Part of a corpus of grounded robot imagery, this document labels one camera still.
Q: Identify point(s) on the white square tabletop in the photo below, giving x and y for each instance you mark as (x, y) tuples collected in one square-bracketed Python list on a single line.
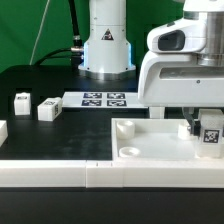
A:
[(154, 139)]

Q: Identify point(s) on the white U-shaped fence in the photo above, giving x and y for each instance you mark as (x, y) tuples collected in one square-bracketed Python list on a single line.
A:
[(198, 173)]

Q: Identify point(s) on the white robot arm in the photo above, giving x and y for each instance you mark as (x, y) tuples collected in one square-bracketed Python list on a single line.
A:
[(107, 53)]

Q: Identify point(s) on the white marker sheet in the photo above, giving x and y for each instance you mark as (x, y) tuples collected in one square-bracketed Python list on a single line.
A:
[(101, 100)]

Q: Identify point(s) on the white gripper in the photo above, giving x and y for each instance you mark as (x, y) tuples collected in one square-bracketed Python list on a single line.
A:
[(171, 76)]

